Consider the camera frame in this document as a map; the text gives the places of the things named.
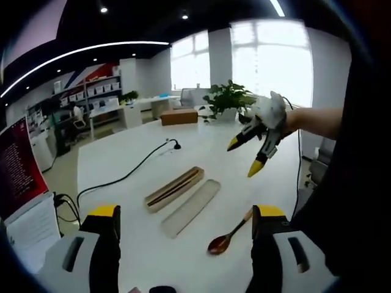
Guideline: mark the small green plant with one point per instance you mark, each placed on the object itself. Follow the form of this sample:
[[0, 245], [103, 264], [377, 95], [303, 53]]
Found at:
[[129, 97]]

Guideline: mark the white grey office chair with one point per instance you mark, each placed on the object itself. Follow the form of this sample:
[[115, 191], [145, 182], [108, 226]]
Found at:
[[319, 168]]

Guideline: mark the white background desk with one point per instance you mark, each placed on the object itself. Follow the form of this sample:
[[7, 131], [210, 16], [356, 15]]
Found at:
[[146, 100]]

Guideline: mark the long ceiling light strip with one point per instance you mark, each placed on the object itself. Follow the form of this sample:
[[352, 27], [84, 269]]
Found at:
[[137, 43]]

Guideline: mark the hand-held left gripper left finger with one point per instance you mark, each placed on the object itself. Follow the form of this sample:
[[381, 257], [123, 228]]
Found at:
[[100, 244]]

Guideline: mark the grey mesh office chair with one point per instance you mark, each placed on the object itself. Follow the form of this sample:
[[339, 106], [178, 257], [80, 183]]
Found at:
[[187, 96]]

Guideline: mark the dark wooden spoon utensil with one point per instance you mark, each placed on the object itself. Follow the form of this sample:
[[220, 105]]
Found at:
[[218, 244]]

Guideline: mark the white printed paper sheet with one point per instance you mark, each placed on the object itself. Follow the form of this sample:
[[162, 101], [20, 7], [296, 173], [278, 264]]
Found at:
[[30, 226]]

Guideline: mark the small blue object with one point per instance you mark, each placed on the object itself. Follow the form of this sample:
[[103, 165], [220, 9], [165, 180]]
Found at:
[[163, 95]]

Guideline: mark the brown cardboard box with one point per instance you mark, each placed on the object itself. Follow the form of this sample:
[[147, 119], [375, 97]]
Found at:
[[178, 117]]

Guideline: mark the person's black clothing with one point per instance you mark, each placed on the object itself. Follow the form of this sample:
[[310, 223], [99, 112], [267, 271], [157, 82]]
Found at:
[[351, 198]]

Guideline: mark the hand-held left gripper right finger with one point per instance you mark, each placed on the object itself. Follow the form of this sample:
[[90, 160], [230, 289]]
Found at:
[[265, 244]]

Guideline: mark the laptop with red screen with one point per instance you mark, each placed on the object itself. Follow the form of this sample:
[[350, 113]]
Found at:
[[18, 164]]

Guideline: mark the large potted green plant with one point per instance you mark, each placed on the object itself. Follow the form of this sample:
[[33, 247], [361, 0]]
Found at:
[[229, 97]]

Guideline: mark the shelf with white bins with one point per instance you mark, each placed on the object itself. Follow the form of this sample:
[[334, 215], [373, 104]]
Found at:
[[100, 90]]

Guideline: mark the short ceiling light strip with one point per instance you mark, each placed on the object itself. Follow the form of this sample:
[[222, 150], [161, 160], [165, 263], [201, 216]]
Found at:
[[277, 7]]

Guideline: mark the beige cutlery case base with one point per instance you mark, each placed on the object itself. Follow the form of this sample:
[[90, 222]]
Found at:
[[183, 195]]

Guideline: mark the narrow bright window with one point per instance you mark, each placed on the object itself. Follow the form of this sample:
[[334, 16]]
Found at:
[[189, 67]]

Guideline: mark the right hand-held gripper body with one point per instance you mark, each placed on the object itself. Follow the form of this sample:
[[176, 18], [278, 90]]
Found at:
[[273, 113]]

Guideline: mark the beige cutlery case lid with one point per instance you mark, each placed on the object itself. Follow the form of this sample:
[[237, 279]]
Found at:
[[191, 210]]

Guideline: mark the wide bright window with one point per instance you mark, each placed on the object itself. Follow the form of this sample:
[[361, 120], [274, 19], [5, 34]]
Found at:
[[272, 61]]

